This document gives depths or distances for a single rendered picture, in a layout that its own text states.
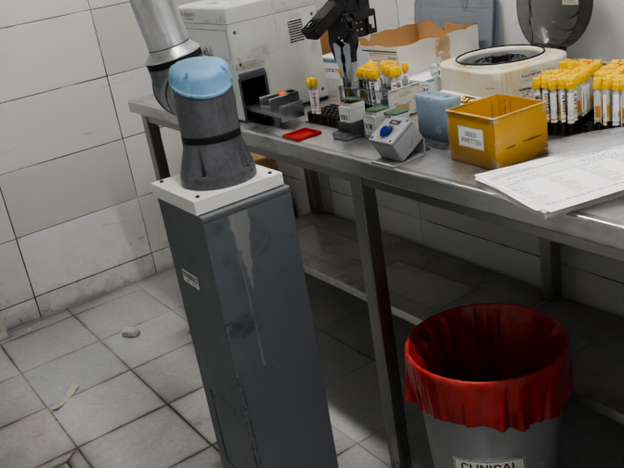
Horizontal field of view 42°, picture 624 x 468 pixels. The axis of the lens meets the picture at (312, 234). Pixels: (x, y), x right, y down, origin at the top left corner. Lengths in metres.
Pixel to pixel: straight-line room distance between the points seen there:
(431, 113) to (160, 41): 0.56
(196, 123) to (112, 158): 1.90
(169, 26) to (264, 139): 0.46
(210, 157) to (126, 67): 1.89
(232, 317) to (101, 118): 1.90
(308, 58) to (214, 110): 0.74
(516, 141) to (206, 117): 0.57
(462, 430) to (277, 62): 1.05
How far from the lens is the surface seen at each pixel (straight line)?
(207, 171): 1.54
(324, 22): 1.76
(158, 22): 1.64
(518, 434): 1.77
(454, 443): 1.81
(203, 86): 1.51
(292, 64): 2.19
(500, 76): 1.78
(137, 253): 3.54
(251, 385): 1.67
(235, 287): 1.57
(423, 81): 1.97
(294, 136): 1.92
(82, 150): 3.36
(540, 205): 1.29
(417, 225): 2.74
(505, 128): 1.49
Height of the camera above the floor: 1.37
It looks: 22 degrees down
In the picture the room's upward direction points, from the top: 10 degrees counter-clockwise
